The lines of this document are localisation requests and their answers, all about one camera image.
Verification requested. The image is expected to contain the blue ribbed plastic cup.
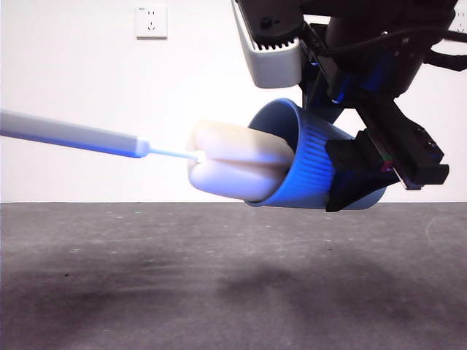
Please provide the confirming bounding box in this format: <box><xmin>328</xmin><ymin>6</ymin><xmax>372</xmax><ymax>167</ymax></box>
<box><xmin>242</xmin><ymin>98</ymin><xmax>387</xmax><ymax>211</ymax></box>

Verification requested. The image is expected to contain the thin black camera cable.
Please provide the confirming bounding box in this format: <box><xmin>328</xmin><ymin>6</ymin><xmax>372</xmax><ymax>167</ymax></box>
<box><xmin>317</xmin><ymin>28</ymin><xmax>448</xmax><ymax>58</ymax></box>

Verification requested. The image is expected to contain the white wall socket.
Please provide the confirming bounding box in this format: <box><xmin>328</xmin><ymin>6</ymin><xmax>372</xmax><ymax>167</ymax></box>
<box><xmin>134</xmin><ymin>4</ymin><xmax>169</xmax><ymax>40</ymax></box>
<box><xmin>452</xmin><ymin>9</ymin><xmax>467</xmax><ymax>34</ymax></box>

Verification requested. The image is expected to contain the black looped cable sleeve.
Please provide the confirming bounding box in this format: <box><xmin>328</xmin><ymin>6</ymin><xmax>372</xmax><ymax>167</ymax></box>
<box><xmin>425</xmin><ymin>31</ymin><xmax>467</xmax><ymax>72</ymax></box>

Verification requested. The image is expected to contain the grey-handled sponge cup brush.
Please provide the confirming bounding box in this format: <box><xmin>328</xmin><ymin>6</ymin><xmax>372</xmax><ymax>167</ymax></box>
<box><xmin>0</xmin><ymin>109</ymin><xmax>295</xmax><ymax>203</ymax></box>

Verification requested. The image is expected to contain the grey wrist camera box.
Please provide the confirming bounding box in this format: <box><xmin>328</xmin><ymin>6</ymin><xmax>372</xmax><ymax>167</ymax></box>
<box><xmin>231</xmin><ymin>0</ymin><xmax>304</xmax><ymax>90</ymax></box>

